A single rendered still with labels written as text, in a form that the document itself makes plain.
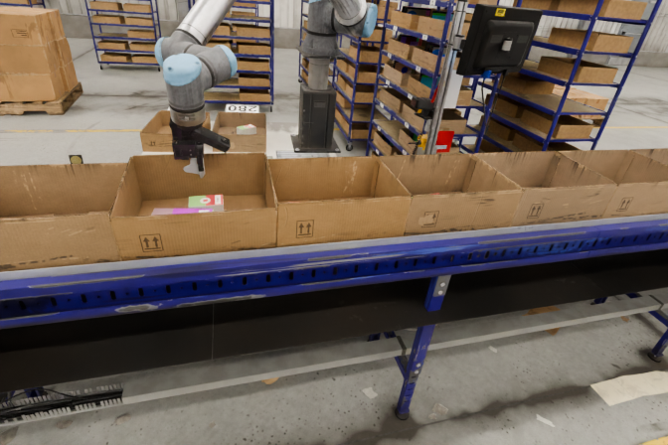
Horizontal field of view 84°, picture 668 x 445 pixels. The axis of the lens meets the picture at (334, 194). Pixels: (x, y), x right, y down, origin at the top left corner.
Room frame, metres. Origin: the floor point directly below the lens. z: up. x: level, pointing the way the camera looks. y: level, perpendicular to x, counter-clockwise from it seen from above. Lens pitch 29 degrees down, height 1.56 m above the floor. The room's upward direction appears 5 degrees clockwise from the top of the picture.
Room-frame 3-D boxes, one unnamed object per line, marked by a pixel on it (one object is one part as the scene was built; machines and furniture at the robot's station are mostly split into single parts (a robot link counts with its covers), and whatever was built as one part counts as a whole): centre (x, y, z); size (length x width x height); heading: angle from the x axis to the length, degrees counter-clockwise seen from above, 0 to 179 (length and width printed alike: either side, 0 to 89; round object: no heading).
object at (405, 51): (3.13, -0.52, 1.19); 0.40 x 0.30 x 0.10; 17
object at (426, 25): (2.68, -0.66, 1.39); 0.40 x 0.30 x 0.10; 16
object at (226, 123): (2.01, 0.56, 0.80); 0.38 x 0.28 x 0.10; 12
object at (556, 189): (1.27, -0.74, 0.97); 0.39 x 0.29 x 0.17; 107
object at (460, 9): (1.96, -0.50, 1.11); 0.12 x 0.05 x 0.88; 107
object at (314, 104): (2.05, 0.14, 0.91); 0.26 x 0.26 x 0.33; 13
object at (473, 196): (1.15, -0.37, 0.96); 0.39 x 0.29 x 0.17; 107
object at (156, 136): (1.93, 0.88, 0.80); 0.38 x 0.28 x 0.10; 10
